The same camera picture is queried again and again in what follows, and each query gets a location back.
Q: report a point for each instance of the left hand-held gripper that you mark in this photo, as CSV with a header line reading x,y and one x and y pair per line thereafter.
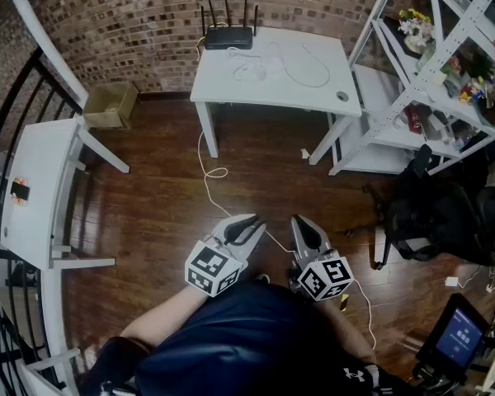
x,y
214,268

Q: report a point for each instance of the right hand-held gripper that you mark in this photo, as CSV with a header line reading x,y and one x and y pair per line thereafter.
x,y
323,279

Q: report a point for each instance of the person's left forearm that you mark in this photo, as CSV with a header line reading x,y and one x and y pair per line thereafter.
x,y
165,316

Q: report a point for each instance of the person's right forearm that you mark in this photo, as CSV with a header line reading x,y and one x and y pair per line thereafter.
x,y
346,328

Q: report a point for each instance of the person's dark shoe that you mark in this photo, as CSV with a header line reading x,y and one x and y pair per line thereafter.
x,y
263,278

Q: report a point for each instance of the person's dark shirt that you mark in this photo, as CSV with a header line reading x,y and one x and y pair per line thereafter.
x,y
247,340

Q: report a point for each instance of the black backpack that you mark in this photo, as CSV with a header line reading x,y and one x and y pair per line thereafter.
x,y
433,217

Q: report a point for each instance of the white charger block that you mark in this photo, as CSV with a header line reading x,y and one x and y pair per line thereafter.
x,y
451,281

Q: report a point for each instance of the white metal shelf rack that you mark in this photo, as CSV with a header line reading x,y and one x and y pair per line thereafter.
x,y
400,109

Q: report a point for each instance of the red package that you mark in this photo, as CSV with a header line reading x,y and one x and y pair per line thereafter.
x,y
414,120

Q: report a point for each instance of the black tablet screen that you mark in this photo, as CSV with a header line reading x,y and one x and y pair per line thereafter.
x,y
458,338

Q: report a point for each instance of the cardboard box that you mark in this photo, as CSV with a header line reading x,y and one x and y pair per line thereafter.
x,y
107,107

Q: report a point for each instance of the black router with antennas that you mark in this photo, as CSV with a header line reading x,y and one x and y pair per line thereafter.
x,y
229,39

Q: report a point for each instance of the white side table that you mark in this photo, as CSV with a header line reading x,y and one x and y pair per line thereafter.
x,y
37,188

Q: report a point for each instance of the bunch of flowers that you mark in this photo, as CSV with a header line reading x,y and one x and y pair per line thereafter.
x,y
416,29

